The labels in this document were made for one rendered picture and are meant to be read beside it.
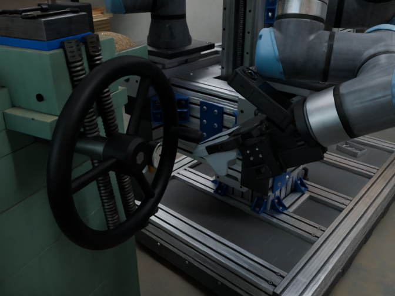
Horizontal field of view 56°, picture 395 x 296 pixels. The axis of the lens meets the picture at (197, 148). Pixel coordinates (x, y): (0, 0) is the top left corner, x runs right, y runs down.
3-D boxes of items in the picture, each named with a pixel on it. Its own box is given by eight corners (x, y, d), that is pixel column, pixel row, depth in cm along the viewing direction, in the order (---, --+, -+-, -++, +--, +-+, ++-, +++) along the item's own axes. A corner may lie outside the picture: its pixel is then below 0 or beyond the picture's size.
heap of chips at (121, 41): (116, 51, 78) (114, 37, 77) (71, 46, 83) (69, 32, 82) (139, 44, 85) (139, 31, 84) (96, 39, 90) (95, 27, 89)
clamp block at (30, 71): (57, 118, 53) (45, 54, 49) (-7, 103, 58) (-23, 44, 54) (121, 89, 64) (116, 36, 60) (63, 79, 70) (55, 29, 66)
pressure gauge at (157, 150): (154, 180, 87) (152, 148, 84) (141, 175, 89) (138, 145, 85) (168, 168, 92) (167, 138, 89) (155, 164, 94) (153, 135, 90)
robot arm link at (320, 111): (328, 94, 46) (338, 78, 53) (294, 107, 49) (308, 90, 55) (351, 147, 47) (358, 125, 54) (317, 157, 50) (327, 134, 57)
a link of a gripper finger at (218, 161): (197, 185, 63) (244, 172, 57) (181, 155, 62) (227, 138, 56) (206, 177, 65) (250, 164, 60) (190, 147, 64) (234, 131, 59)
